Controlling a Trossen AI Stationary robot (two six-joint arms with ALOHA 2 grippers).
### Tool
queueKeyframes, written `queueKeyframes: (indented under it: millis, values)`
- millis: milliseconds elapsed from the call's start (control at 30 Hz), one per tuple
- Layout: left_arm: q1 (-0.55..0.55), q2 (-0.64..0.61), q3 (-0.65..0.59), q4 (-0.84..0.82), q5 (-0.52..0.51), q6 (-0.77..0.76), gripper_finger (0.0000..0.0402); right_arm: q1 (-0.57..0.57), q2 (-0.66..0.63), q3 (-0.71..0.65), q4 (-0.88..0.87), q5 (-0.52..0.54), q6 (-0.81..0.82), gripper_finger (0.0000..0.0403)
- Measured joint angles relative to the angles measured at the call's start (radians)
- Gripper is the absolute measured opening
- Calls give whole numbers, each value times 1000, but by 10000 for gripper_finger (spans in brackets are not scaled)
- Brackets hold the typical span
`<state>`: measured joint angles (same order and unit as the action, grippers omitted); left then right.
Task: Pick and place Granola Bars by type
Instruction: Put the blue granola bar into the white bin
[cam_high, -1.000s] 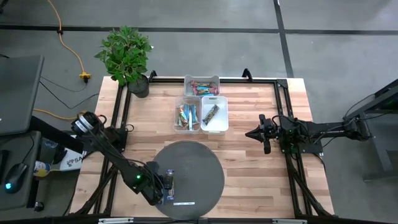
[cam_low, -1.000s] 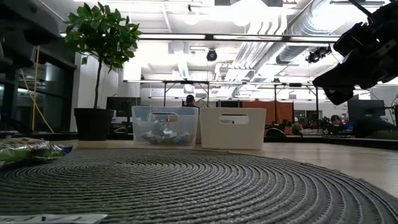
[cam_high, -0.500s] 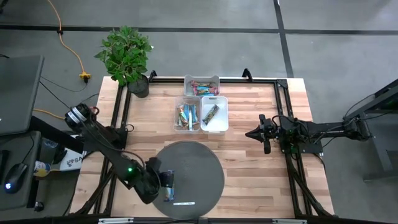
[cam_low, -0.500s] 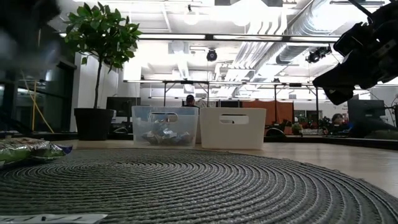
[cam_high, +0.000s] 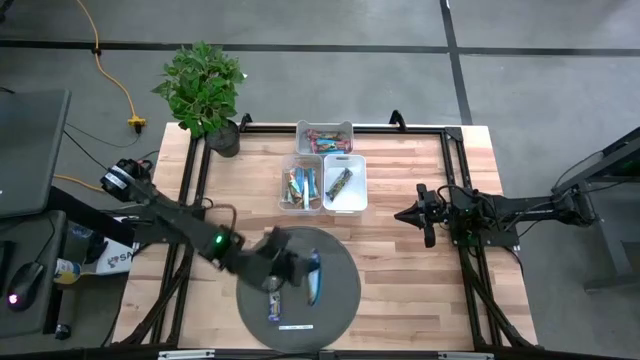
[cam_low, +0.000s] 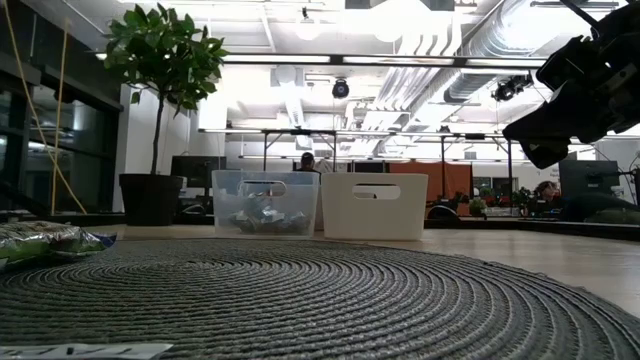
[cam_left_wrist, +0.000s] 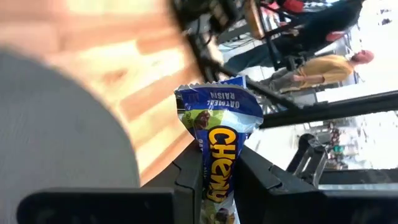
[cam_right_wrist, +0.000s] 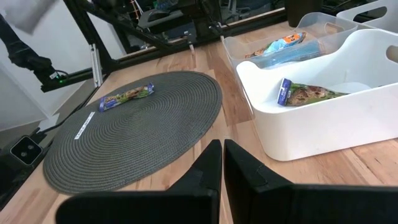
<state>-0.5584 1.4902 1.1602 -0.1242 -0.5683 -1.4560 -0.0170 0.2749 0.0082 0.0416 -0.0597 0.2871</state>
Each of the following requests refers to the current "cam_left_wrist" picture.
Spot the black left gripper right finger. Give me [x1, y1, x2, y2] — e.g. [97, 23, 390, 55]
[234, 144, 398, 224]

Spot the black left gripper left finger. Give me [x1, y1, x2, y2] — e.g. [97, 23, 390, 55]
[16, 139, 205, 224]

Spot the blue oatmeal raisin granola bar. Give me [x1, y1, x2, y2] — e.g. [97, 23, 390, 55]
[173, 75, 265, 224]

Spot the dark grey round woven mat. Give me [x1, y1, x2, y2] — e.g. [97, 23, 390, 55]
[0, 46, 141, 224]

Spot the black aluminium table frame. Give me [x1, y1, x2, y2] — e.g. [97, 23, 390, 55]
[198, 58, 398, 191]

